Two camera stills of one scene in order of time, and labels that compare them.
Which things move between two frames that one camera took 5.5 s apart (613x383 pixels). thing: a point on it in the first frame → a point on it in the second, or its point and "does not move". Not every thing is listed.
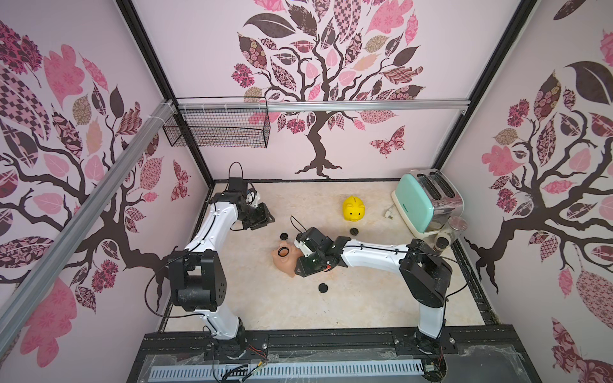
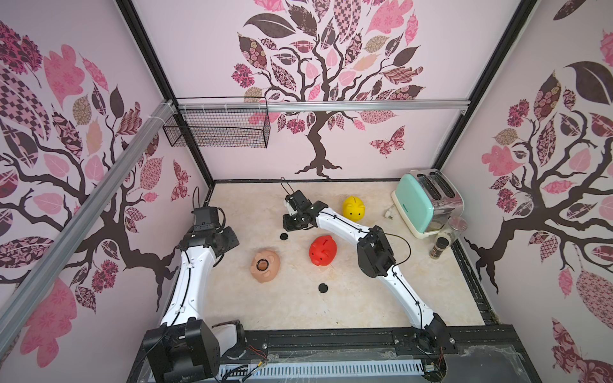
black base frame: x=482 y=354 does not move
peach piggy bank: x=285 y=256 → x=265 y=265
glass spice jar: x=449 y=233 does not move
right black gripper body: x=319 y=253 → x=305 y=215
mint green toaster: x=426 y=202 does not move
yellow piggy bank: x=353 y=208 does not move
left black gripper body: x=255 y=218 → x=230 y=240
